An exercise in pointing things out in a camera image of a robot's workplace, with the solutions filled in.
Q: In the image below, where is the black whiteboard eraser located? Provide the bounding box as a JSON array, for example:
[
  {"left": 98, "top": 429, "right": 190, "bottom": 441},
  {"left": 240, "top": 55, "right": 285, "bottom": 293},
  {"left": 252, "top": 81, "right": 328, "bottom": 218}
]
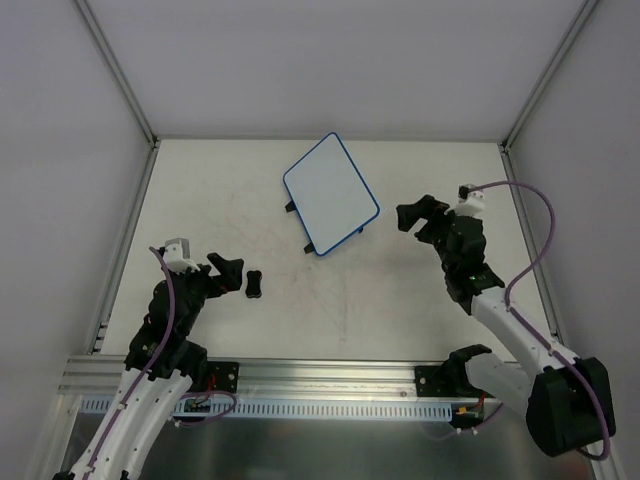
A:
[{"left": 245, "top": 270, "right": 263, "bottom": 299}]

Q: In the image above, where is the blue framed whiteboard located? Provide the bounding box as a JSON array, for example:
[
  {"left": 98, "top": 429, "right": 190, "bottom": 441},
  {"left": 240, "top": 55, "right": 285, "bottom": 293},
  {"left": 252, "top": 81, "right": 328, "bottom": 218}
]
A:
[{"left": 282, "top": 132, "right": 381, "bottom": 257}]

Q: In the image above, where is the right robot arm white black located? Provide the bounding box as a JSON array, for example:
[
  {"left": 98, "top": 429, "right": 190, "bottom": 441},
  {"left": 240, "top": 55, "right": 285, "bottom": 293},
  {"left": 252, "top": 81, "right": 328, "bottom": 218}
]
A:
[{"left": 396, "top": 195, "right": 616, "bottom": 459}]

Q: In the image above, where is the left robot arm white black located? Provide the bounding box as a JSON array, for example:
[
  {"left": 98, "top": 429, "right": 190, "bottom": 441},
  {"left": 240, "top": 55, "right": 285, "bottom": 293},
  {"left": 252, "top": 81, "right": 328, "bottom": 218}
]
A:
[{"left": 55, "top": 239, "right": 244, "bottom": 479}]

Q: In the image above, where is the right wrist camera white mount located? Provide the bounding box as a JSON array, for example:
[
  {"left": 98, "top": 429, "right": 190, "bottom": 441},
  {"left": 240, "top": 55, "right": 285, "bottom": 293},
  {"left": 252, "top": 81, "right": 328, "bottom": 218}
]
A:
[{"left": 453, "top": 184, "right": 485, "bottom": 217}]

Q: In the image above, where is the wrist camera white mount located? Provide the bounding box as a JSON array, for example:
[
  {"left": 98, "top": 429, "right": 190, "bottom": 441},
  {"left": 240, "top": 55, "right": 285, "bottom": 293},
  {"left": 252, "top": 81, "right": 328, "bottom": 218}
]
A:
[
  {"left": 453, "top": 184, "right": 485, "bottom": 217},
  {"left": 162, "top": 238, "right": 200, "bottom": 274}
]

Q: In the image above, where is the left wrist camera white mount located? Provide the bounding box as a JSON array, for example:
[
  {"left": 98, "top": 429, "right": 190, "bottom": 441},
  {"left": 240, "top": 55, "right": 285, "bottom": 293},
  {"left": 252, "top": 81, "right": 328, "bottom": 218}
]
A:
[{"left": 162, "top": 238, "right": 200, "bottom": 274}]

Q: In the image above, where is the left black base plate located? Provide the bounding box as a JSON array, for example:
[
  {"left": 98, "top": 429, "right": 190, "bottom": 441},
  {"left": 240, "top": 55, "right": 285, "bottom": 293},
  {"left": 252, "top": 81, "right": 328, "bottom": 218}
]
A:
[{"left": 204, "top": 361, "right": 240, "bottom": 394}]

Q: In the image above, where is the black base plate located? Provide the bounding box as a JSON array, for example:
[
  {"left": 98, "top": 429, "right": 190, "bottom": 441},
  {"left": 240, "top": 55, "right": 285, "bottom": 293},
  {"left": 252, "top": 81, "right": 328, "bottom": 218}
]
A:
[
  {"left": 204, "top": 361, "right": 240, "bottom": 394},
  {"left": 414, "top": 365, "right": 455, "bottom": 398}
]

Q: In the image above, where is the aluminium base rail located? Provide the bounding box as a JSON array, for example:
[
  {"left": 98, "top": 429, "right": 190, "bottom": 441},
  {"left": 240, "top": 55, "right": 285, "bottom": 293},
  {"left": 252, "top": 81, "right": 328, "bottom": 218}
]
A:
[{"left": 57, "top": 355, "right": 417, "bottom": 401}]

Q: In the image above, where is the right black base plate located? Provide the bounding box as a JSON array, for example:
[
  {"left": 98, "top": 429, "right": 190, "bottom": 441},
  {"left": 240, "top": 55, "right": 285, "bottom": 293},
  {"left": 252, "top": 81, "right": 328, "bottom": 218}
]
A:
[{"left": 414, "top": 365, "right": 455, "bottom": 398}]

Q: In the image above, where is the white slotted cable duct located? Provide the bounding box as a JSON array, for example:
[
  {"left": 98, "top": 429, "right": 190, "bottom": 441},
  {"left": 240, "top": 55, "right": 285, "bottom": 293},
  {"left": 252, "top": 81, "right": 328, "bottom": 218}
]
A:
[{"left": 79, "top": 395, "right": 453, "bottom": 423}]

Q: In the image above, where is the right aluminium frame post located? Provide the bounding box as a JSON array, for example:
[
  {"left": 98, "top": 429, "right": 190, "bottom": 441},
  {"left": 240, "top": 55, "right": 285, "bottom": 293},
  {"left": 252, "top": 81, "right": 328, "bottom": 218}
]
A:
[{"left": 500, "top": 0, "right": 601, "bottom": 152}]

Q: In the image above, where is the aluminium frame post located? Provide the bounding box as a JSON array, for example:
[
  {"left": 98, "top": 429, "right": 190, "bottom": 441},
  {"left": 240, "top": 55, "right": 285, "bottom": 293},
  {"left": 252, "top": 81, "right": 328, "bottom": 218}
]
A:
[
  {"left": 500, "top": 0, "right": 601, "bottom": 152},
  {"left": 72, "top": 0, "right": 158, "bottom": 147}
]

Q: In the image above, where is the left aluminium frame post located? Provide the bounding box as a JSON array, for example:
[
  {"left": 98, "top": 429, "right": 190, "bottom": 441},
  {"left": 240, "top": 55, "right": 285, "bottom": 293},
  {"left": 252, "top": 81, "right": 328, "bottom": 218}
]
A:
[{"left": 72, "top": 0, "right": 158, "bottom": 147}]

